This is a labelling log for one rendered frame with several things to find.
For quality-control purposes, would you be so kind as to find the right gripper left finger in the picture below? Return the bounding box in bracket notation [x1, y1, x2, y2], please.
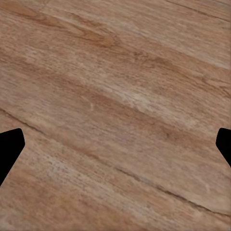
[0, 128, 25, 186]

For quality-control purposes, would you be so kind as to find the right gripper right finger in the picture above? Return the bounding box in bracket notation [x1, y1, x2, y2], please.
[216, 128, 231, 166]

